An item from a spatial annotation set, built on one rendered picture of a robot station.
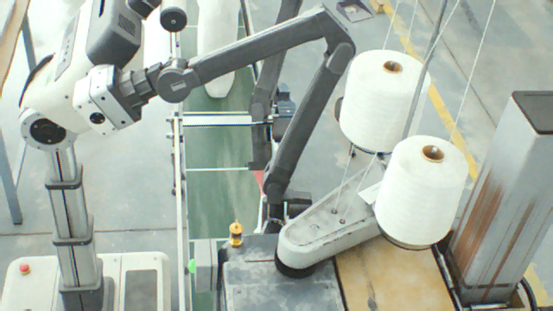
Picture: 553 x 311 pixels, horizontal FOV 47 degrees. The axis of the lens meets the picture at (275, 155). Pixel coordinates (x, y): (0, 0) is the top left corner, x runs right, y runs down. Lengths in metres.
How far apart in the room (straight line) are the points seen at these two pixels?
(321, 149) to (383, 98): 2.45
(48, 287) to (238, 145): 1.06
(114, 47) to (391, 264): 0.82
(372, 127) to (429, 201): 0.26
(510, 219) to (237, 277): 0.54
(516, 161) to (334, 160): 2.52
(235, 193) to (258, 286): 1.55
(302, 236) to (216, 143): 1.82
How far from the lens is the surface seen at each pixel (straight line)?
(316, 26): 1.41
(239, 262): 1.34
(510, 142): 1.20
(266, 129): 1.86
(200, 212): 2.74
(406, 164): 1.09
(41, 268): 2.77
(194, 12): 4.09
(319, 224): 1.32
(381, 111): 1.27
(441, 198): 1.10
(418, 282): 1.38
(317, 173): 3.54
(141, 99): 1.49
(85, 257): 2.32
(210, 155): 3.00
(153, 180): 3.43
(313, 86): 1.47
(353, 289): 1.33
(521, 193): 1.22
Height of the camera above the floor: 2.37
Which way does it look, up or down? 41 degrees down
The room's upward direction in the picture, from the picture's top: 7 degrees clockwise
